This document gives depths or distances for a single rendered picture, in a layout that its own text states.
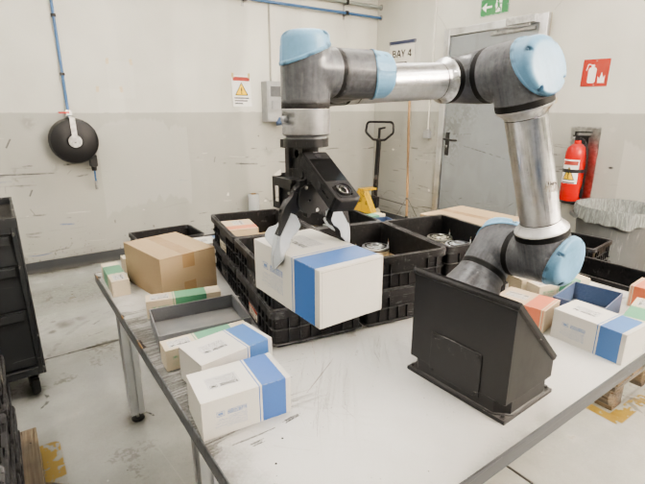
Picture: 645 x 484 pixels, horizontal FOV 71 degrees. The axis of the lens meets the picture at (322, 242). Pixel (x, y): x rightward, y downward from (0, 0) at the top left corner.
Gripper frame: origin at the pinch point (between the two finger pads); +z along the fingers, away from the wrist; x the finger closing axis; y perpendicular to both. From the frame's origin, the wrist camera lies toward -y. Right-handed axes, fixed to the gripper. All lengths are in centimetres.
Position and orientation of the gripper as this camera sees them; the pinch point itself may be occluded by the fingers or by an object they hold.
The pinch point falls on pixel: (315, 262)
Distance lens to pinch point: 75.0
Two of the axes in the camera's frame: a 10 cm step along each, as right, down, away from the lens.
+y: -5.8, -2.3, 7.9
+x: -8.2, 1.7, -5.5
